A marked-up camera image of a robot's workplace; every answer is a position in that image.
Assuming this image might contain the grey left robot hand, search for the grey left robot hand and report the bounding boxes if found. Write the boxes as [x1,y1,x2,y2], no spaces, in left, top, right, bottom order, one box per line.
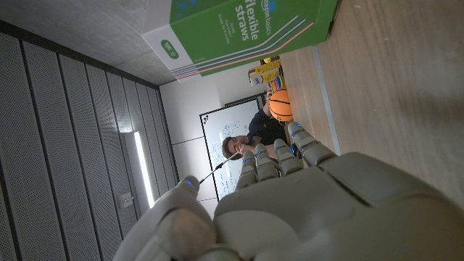
[111,120,464,261]

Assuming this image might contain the green white straw box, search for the green white straw box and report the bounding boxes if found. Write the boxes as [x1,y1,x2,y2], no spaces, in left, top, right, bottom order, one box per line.
[141,0,341,84]

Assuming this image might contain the person in dark shirt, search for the person in dark shirt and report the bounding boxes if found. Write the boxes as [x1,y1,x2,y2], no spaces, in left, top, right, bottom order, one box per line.
[221,94,291,172]

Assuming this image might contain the thin white black rod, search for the thin white black rod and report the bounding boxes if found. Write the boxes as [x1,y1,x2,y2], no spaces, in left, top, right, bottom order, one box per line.
[198,151,241,186]

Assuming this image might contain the small orange basketball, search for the small orange basketball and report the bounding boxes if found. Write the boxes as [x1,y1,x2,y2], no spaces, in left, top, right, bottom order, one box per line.
[268,88,294,123]

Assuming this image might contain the colourful stacking cups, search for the colourful stacking cups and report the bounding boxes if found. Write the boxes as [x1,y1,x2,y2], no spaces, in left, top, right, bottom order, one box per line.
[269,74,288,94]

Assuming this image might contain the yellow tall carton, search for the yellow tall carton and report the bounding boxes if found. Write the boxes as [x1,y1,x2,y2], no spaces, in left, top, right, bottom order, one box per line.
[247,59,283,87]

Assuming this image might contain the long ceiling light strip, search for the long ceiling light strip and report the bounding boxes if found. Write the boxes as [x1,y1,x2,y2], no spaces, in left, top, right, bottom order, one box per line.
[133,130,156,210]

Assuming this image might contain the white ceiling sensor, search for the white ceiling sensor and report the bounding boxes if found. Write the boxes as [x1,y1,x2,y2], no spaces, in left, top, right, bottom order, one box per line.
[117,191,135,210]

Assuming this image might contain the whiteboard with black frame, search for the whiteboard with black frame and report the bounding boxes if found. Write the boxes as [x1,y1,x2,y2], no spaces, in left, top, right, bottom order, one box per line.
[199,91,268,202]

